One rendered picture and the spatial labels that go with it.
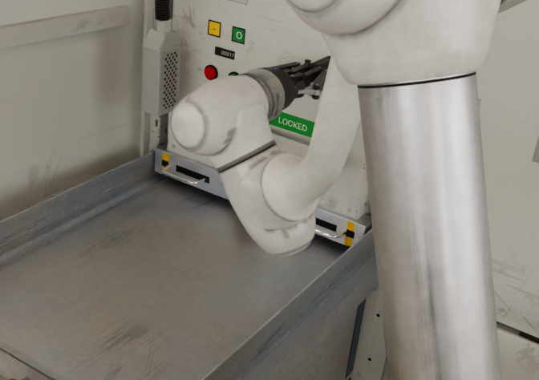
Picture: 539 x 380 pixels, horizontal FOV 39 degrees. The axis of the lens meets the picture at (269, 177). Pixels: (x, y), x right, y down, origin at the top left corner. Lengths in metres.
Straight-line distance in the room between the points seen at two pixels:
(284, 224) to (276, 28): 0.52
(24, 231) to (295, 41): 0.64
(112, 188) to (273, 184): 0.68
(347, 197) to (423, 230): 0.92
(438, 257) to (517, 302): 0.89
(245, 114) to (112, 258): 0.50
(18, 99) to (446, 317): 1.14
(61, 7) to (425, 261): 1.13
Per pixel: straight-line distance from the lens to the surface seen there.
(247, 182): 1.13
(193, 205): 1.71
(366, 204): 1.57
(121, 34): 1.75
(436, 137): 0.63
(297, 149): 1.53
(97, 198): 1.69
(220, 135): 1.11
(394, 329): 0.69
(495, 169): 1.44
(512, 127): 1.40
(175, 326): 1.35
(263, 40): 1.55
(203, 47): 1.64
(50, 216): 1.61
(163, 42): 1.58
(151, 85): 1.61
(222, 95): 1.13
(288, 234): 1.15
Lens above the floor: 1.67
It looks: 26 degrees down
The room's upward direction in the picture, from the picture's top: 6 degrees clockwise
